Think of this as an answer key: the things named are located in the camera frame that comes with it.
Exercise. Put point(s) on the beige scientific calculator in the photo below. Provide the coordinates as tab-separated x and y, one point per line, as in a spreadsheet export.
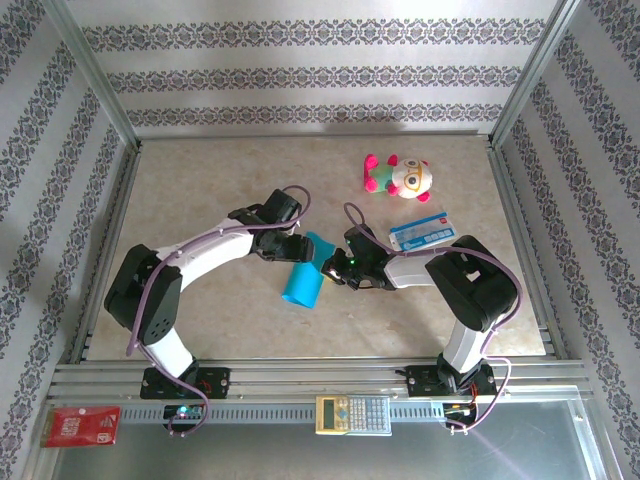
350	415

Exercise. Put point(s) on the steel sheet shelf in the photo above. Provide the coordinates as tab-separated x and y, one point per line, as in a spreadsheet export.
250	455

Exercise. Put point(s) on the aluminium side rail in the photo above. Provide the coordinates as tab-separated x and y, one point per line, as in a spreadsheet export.
119	200
511	200

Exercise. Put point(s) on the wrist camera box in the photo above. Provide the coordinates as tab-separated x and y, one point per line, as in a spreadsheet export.
281	205
361	240

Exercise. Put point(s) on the small controller board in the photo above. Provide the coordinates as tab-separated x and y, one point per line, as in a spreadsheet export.
192	411
457	410

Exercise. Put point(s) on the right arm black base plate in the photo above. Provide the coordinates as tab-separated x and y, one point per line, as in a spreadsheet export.
420	382

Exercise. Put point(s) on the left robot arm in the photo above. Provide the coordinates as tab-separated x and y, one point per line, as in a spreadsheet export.
145	295

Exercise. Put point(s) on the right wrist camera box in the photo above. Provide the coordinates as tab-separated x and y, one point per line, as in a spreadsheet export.
361	240

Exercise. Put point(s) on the pink white plush toy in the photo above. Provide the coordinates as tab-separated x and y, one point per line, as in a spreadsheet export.
410	180

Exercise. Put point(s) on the red flat packet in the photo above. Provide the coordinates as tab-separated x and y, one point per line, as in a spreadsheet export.
80	427

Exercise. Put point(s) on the aluminium front rail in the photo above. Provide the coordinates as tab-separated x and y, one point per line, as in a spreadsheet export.
310	380

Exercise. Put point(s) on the blue white tissue pack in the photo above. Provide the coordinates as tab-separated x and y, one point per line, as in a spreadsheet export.
425	234

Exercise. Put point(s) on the blue square paper sheet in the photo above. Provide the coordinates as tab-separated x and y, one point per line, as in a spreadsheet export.
302	287

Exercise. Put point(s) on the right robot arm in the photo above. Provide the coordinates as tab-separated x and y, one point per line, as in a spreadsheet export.
475	285

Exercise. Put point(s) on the aluminium back rail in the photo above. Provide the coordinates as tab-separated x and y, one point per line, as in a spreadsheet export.
310	135

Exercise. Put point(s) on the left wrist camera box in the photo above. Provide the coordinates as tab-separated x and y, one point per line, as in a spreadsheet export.
281	205

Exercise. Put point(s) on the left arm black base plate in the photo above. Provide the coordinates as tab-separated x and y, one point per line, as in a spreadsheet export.
220	382

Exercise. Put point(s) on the aluminium corner post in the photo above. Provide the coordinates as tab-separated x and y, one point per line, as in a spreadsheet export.
530	75
96	75

